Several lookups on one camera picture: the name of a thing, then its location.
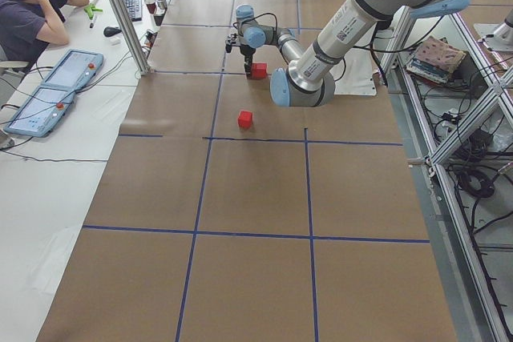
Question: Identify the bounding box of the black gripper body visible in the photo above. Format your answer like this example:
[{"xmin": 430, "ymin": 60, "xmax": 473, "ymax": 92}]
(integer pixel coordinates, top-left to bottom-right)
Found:
[{"xmin": 224, "ymin": 33, "xmax": 256, "ymax": 62}]

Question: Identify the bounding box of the red block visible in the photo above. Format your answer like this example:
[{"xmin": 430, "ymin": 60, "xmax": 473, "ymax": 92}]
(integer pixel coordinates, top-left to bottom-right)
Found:
[
  {"xmin": 250, "ymin": 62, "xmax": 267, "ymax": 79},
  {"xmin": 237, "ymin": 110, "xmax": 253, "ymax": 130}
]

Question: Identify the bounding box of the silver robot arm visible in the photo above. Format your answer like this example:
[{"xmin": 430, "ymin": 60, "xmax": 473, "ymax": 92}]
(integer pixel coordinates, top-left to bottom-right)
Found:
[
  {"xmin": 474, "ymin": 11, "xmax": 512, "ymax": 52},
  {"xmin": 225, "ymin": 0, "xmax": 470, "ymax": 107}
]

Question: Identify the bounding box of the metal cup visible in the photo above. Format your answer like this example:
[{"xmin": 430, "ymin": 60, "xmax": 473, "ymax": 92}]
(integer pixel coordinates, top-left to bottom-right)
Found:
[{"xmin": 156, "ymin": 0, "xmax": 168, "ymax": 12}]

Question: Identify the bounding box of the black computer mouse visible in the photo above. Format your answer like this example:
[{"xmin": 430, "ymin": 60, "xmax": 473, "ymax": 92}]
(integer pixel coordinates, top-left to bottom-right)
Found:
[{"xmin": 103, "ymin": 26, "xmax": 122, "ymax": 38}]

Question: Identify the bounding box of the upper teach pendant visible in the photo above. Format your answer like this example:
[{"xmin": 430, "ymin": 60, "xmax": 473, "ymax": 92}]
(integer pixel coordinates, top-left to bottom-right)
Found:
[{"xmin": 41, "ymin": 50, "xmax": 104, "ymax": 91}]

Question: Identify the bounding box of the teach pendant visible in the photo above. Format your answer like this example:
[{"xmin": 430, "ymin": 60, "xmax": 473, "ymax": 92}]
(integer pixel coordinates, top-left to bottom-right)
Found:
[
  {"xmin": 5, "ymin": 87, "xmax": 75, "ymax": 138},
  {"xmin": 41, "ymin": 50, "xmax": 104, "ymax": 91}
]

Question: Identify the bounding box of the folded cloth stack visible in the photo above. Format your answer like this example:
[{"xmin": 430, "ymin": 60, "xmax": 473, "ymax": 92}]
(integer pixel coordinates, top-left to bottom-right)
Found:
[{"xmin": 406, "ymin": 36, "xmax": 467, "ymax": 84}]

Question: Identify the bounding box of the lower teach pendant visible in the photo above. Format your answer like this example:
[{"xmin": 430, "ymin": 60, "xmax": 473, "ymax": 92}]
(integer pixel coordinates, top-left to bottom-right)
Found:
[{"xmin": 5, "ymin": 87, "xmax": 75, "ymax": 138}]

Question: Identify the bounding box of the seated person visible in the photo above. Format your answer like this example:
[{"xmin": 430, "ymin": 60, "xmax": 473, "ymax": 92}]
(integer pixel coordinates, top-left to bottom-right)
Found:
[{"xmin": 1, "ymin": 0, "xmax": 90, "ymax": 66}]

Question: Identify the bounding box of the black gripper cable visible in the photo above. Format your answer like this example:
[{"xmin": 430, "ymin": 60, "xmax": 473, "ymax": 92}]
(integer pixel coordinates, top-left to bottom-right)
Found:
[{"xmin": 248, "ymin": 12, "xmax": 281, "ymax": 45}]

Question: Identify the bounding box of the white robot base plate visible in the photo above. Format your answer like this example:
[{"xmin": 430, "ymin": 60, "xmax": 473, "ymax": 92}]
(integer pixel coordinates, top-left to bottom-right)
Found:
[{"xmin": 331, "ymin": 56, "xmax": 377, "ymax": 96}]

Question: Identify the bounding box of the aluminium frame post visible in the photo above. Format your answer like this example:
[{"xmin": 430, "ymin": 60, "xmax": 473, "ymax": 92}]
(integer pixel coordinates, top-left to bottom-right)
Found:
[{"xmin": 109, "ymin": 0, "xmax": 151, "ymax": 75}]

